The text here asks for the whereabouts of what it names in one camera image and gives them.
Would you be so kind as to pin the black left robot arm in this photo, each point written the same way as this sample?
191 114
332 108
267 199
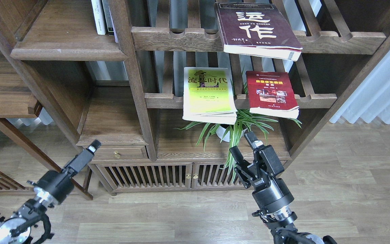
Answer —
17 228

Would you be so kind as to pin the white plant pot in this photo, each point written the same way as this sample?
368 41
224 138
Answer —
220 132

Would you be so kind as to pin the dark upright book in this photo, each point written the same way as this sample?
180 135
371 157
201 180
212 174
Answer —
108 17

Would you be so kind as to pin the pale purple upright book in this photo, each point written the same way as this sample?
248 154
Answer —
113 23

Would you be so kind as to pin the maroon book white characters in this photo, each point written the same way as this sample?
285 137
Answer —
256 29

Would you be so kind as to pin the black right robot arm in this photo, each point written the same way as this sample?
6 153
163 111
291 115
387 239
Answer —
284 231

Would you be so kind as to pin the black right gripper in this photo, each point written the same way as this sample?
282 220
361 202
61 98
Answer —
271 194

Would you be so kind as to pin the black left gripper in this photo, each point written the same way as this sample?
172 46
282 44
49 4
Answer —
53 187

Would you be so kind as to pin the green spider plant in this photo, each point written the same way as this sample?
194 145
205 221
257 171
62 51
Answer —
245 119

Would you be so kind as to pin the white upright book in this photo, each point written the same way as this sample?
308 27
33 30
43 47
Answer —
98 14

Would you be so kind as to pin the brass drawer knob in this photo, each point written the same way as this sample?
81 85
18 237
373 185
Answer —
116 154

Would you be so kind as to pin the yellow-green book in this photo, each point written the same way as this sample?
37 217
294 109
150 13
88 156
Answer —
208 96

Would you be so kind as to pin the dark wooden bookshelf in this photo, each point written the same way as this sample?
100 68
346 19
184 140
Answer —
98 89

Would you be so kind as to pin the red book with photos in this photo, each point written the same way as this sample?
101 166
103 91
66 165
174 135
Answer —
271 94

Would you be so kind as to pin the white curtain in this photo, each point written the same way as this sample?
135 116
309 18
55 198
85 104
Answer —
371 100

